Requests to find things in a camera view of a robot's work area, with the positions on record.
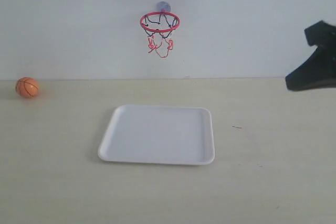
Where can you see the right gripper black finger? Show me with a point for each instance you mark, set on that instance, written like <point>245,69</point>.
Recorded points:
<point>318,71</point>

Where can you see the small orange basketball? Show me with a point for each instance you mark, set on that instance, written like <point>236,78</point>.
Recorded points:
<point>27,87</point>

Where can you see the red mini basketball hoop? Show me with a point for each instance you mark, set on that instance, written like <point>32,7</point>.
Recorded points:
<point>159,28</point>

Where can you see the white plastic tray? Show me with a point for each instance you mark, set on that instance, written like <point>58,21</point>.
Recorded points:
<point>154,134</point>

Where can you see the clear suction cup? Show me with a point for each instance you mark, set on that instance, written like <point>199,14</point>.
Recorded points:
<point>163,7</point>

